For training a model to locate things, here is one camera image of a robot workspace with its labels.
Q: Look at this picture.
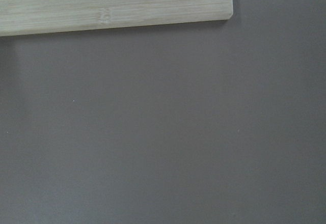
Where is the bamboo cutting board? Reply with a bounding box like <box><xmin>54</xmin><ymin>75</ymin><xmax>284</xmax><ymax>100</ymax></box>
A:
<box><xmin>1</xmin><ymin>0</ymin><xmax>233</xmax><ymax>36</ymax></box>

